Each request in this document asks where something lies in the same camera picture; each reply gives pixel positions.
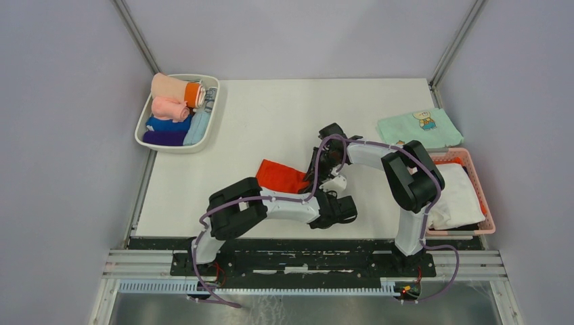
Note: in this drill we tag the left aluminium frame post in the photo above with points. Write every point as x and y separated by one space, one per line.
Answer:
124 13

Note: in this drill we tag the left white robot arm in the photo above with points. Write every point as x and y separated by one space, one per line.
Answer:
238 208

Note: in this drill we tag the purple rolled towel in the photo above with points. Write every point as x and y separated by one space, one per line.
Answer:
164 138

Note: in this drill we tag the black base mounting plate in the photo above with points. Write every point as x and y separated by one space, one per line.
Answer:
305 264

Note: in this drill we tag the white plastic tray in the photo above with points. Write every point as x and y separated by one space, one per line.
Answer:
140 129

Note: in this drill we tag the light blue rolled towel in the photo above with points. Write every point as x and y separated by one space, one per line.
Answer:
201 119

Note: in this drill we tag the peach orange rolled towel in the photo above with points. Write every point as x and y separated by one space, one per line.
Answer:
191 92

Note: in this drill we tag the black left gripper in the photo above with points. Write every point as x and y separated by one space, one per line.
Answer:
329 193

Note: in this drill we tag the front aluminium rail frame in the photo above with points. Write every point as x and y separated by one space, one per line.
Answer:
137 288

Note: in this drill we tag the pink perforated plastic basket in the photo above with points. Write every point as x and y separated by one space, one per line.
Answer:
462 209

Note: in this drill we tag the white folded towel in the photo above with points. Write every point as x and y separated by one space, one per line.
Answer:
462 202

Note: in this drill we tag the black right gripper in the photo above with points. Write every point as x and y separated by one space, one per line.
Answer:
311 172

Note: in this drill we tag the green cartoon bear cloth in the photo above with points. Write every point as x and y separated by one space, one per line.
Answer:
432 128

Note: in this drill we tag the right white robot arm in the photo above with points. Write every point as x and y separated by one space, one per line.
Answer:
414 180

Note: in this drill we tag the pink panda towel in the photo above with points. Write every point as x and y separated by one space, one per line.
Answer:
165 109

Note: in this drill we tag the aluminium corner frame post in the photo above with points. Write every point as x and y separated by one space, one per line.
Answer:
453 47

